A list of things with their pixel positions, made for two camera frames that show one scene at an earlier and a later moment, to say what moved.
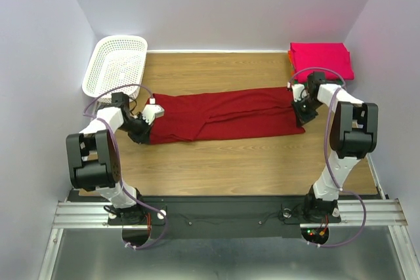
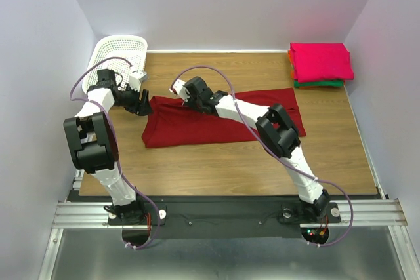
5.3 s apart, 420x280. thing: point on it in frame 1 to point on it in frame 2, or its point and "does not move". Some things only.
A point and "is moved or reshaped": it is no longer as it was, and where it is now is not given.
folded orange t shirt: x=289 y=54 does not move
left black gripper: x=140 y=134 to x=136 y=103
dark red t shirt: x=215 y=115 is moved or reshaped
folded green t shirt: x=305 y=82 does not move
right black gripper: x=304 y=113 to x=191 y=97
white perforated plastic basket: x=116 y=61 does not move
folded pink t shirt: x=335 y=56 does not move
